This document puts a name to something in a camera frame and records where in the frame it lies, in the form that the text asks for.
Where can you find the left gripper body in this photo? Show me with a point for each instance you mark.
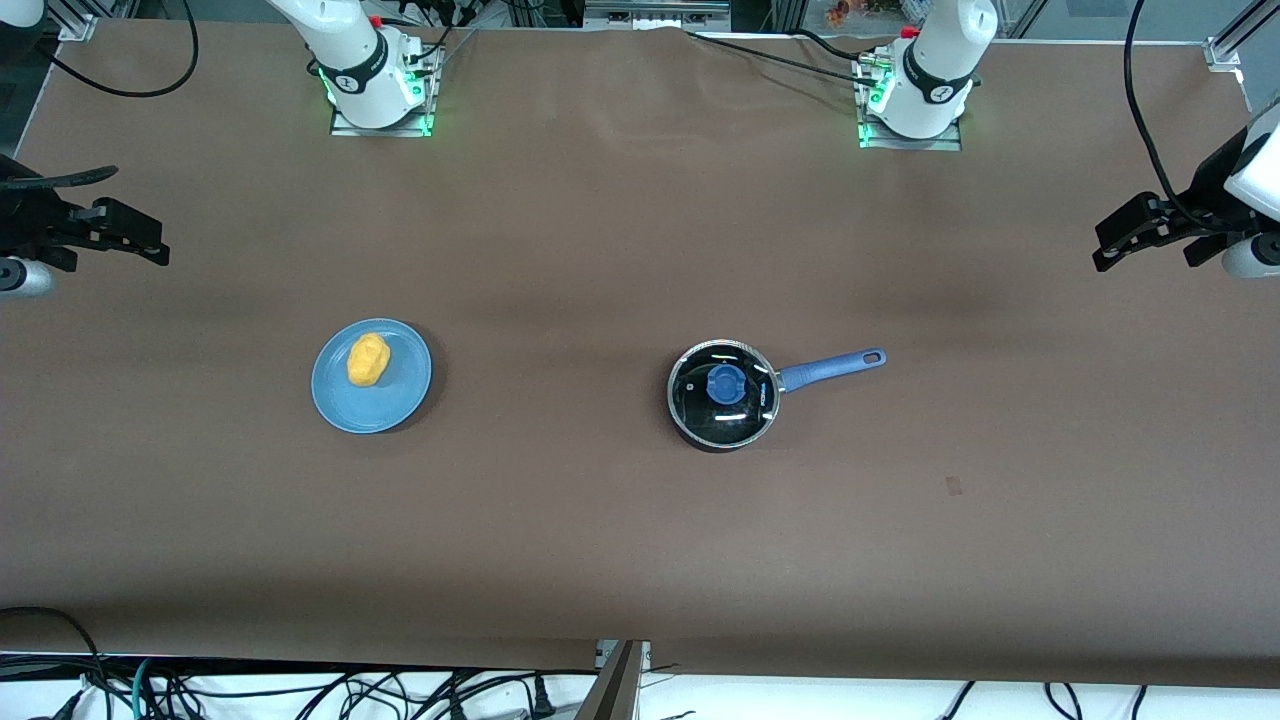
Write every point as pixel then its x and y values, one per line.
pixel 1203 199

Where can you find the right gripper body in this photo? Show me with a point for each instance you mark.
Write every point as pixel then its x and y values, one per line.
pixel 22 216

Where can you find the yellow potato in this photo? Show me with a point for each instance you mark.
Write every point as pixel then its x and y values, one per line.
pixel 368 360

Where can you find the glass lid blue knob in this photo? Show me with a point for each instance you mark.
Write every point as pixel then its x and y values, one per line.
pixel 700 410

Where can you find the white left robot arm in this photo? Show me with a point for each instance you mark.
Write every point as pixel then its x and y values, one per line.
pixel 935 70

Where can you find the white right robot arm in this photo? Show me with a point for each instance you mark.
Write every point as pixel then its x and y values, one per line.
pixel 350 50

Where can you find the blue round plate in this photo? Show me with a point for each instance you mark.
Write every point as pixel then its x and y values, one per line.
pixel 400 400

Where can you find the grey metal box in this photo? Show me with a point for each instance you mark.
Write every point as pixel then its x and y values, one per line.
pixel 650 12

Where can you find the brown paper table cover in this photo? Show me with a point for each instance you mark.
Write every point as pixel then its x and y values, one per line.
pixel 600 550

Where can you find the black power plug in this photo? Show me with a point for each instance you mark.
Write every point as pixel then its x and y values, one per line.
pixel 543 700

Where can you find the aluminium profile beam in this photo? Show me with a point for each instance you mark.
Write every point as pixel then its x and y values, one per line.
pixel 615 690

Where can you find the aluminium frame corner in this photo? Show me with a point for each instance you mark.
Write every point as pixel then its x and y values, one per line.
pixel 75 20
pixel 1235 45

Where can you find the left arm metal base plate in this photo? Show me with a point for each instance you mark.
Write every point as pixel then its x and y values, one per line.
pixel 910 144

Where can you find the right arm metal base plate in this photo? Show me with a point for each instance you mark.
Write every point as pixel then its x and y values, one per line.
pixel 380 131

